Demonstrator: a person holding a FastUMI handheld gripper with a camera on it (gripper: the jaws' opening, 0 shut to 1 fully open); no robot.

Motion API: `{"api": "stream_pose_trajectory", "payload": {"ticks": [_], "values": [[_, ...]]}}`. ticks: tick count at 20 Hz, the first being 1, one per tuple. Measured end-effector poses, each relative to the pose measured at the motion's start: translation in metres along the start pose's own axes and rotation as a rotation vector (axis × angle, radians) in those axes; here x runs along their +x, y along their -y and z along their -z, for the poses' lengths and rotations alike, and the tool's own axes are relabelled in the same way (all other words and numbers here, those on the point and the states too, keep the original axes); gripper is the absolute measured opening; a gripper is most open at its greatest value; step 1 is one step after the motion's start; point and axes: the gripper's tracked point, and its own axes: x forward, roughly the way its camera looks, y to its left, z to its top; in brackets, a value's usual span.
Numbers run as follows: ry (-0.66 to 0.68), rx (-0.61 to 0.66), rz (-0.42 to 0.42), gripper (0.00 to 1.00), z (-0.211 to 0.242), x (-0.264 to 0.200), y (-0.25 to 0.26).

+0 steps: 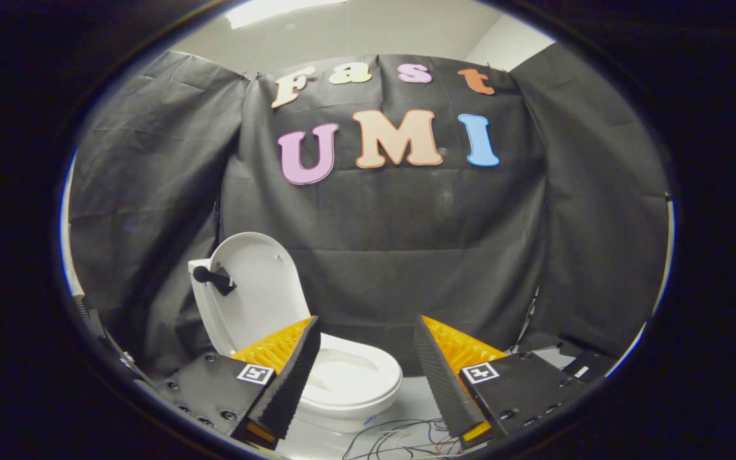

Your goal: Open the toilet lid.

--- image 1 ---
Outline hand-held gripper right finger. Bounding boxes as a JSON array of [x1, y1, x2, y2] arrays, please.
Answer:
[[413, 314, 591, 449]]

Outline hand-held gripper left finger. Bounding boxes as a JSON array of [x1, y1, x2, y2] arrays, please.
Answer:
[[151, 316, 322, 449]]

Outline white toilet lid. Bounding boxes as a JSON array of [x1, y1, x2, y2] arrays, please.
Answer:
[[192, 232, 312, 356]]

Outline white toilet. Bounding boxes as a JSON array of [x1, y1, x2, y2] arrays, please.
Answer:
[[188, 258, 404, 434]]

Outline black backdrop cloth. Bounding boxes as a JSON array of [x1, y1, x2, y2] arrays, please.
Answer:
[[68, 42, 670, 379]]

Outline small black box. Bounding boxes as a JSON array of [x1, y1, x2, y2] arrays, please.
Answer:
[[560, 348, 618, 385]]

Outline tangled thin wires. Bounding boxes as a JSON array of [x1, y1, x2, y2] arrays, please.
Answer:
[[341, 418, 471, 460]]

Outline grey hanging cable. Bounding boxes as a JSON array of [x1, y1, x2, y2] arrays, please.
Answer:
[[519, 287, 540, 351]]

